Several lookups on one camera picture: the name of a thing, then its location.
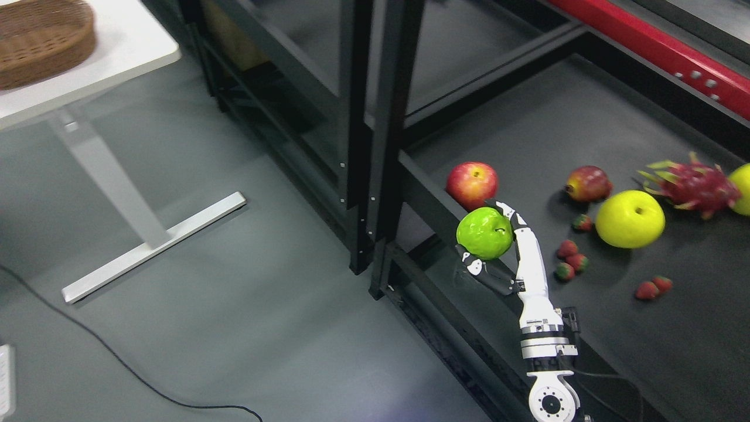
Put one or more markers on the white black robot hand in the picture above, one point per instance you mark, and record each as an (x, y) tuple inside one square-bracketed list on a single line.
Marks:
[(530, 280)]

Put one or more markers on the green apple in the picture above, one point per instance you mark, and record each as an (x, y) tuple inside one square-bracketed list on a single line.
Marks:
[(485, 233)]

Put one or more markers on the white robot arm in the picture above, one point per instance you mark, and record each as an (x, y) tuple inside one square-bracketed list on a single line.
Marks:
[(549, 354)]

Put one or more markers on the red apple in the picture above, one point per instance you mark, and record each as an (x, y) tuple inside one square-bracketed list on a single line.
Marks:
[(471, 183)]

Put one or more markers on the yellow apple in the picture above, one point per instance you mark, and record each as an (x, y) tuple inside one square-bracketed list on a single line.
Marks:
[(630, 220)]

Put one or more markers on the black metal shelf rack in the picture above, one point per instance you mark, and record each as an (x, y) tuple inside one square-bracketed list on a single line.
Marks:
[(369, 104)]

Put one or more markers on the red shelf beam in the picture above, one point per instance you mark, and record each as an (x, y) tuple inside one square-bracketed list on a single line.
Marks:
[(708, 76)]

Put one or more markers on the strawberry lower of trio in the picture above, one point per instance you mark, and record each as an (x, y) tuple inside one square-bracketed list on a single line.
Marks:
[(564, 272)]

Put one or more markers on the strawberry of trio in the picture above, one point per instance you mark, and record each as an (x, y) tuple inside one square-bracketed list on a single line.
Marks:
[(578, 262), (564, 272), (567, 248)]

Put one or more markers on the strawberry upper of trio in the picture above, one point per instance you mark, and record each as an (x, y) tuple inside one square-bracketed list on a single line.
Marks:
[(567, 248)]

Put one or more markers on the strawberry right of trio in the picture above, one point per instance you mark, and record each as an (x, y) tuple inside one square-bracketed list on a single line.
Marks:
[(578, 262)]

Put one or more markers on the strawberry near pomegranate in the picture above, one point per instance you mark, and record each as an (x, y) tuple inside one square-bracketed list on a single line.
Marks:
[(582, 223)]

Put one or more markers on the red pomegranate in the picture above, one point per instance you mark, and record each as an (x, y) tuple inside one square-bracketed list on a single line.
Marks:
[(588, 184)]

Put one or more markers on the strawberry left of pair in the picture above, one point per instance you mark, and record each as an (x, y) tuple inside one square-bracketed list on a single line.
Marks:
[(647, 291)]

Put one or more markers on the strawberry of pair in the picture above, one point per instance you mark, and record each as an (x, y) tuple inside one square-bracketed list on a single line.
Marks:
[(647, 291), (662, 283)]

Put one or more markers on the strawberry right of pair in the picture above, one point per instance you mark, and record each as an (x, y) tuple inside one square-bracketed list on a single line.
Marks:
[(662, 283)]

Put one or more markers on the pink dragon fruit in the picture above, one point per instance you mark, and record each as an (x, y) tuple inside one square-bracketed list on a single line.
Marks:
[(691, 185)]

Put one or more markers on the yellow fruit at edge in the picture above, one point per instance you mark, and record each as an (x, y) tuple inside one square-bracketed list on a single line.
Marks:
[(740, 178)]

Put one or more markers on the white standing desk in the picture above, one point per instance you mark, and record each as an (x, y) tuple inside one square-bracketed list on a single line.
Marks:
[(130, 43)]

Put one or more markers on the white power strip near base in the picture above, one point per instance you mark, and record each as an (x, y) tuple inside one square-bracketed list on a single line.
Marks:
[(8, 381)]

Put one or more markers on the brown wicker basket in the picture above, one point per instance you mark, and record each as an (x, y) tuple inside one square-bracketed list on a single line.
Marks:
[(41, 39)]

